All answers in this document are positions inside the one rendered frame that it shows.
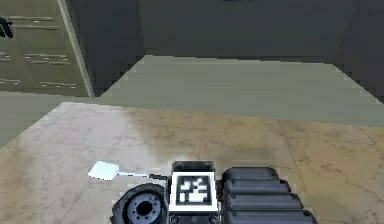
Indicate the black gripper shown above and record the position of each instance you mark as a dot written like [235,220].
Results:
[143,208]

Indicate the pale blue card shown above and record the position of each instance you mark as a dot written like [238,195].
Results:
[103,170]

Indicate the olive grey cupboard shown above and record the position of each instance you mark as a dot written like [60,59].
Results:
[40,50]

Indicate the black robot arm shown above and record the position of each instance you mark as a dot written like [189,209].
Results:
[260,196]

